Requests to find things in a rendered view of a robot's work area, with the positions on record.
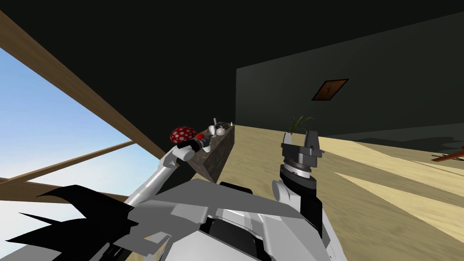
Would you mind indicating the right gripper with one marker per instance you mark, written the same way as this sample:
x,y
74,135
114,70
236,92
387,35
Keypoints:
x,y
301,156

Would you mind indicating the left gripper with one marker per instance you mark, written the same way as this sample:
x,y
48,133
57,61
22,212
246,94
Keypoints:
x,y
190,145

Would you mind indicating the red white-dotted mushroom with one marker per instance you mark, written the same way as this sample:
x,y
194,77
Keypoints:
x,y
183,134

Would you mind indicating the green plant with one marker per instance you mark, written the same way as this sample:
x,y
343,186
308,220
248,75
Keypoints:
x,y
299,123

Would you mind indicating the white cup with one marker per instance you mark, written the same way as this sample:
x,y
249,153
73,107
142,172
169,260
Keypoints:
x,y
211,130

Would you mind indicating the brown stone counter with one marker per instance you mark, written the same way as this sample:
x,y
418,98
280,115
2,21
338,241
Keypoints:
x,y
217,156

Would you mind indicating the brown framed picture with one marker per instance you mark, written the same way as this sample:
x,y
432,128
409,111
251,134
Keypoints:
x,y
330,89

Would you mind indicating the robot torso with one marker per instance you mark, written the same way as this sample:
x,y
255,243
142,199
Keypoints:
x,y
232,221

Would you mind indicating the black spiky shape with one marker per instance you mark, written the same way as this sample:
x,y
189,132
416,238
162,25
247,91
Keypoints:
x,y
83,224

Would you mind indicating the reddish brown wooden piece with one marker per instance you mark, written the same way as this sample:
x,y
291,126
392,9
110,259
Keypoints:
x,y
451,156

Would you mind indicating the window with brown frame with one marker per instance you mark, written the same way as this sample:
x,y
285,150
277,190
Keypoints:
x,y
54,127

